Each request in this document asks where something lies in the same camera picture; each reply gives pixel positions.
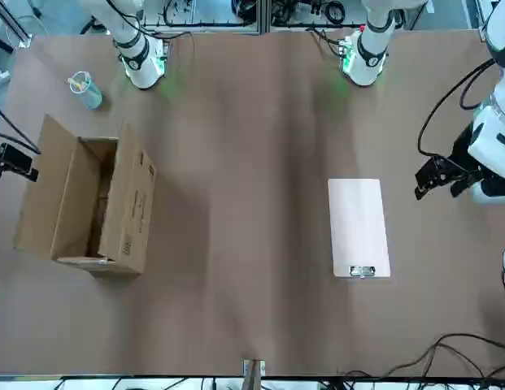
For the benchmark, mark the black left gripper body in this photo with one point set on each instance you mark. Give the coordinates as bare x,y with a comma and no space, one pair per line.
463,142

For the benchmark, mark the clear teal plastic cup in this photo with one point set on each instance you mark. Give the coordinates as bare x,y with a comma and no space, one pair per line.
89,95

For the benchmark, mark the silver metal bracket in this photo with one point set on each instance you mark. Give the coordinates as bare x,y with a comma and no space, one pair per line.
245,367

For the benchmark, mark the aluminium frame post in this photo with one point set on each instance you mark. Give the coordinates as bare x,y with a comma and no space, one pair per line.
264,16
253,382

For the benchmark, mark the brown cardboard box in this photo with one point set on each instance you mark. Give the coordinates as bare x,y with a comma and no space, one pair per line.
134,203

